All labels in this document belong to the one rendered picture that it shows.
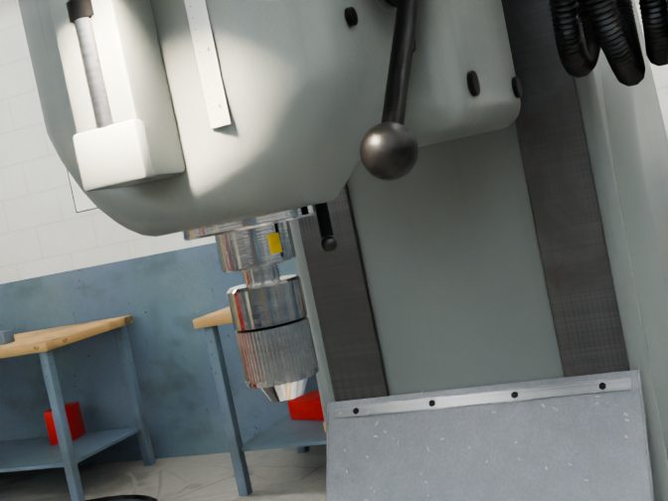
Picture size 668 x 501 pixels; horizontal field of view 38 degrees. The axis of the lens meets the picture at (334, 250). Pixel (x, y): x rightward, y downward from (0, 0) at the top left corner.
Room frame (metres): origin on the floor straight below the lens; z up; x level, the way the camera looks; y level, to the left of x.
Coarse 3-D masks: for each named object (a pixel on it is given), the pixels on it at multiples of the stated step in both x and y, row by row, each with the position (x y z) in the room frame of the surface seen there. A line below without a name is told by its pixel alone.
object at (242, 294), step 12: (288, 276) 0.61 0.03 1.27; (240, 288) 0.60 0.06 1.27; (252, 288) 0.59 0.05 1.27; (264, 288) 0.59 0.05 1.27; (276, 288) 0.59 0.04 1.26; (288, 288) 0.60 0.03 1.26; (300, 288) 0.61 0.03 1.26; (240, 300) 0.60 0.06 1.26; (252, 300) 0.59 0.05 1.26; (264, 300) 0.59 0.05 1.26
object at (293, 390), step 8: (288, 384) 0.60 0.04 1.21; (296, 384) 0.60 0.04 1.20; (304, 384) 0.61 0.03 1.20; (264, 392) 0.61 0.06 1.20; (272, 392) 0.60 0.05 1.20; (280, 392) 0.60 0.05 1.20; (288, 392) 0.60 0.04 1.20; (296, 392) 0.61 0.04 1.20; (272, 400) 0.61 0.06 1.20; (280, 400) 0.60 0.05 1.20
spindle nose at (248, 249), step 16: (272, 224) 0.60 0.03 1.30; (288, 224) 0.61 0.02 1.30; (224, 240) 0.60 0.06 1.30; (240, 240) 0.59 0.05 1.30; (256, 240) 0.59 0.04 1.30; (288, 240) 0.61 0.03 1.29; (224, 256) 0.60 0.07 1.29; (240, 256) 0.59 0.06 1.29; (256, 256) 0.59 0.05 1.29; (272, 256) 0.59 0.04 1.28; (288, 256) 0.60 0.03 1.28
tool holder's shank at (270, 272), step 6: (270, 264) 0.60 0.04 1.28; (276, 264) 0.61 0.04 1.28; (240, 270) 0.60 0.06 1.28; (246, 270) 0.61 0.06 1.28; (252, 270) 0.60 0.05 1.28; (258, 270) 0.60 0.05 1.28; (264, 270) 0.60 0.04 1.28; (270, 270) 0.61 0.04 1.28; (276, 270) 0.61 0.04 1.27; (246, 276) 0.61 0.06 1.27; (252, 276) 0.60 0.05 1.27; (258, 276) 0.60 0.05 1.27; (264, 276) 0.60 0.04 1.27; (270, 276) 0.61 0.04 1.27; (276, 276) 0.61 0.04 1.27; (246, 282) 0.61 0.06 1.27; (252, 282) 0.61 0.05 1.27; (258, 282) 0.60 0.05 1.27
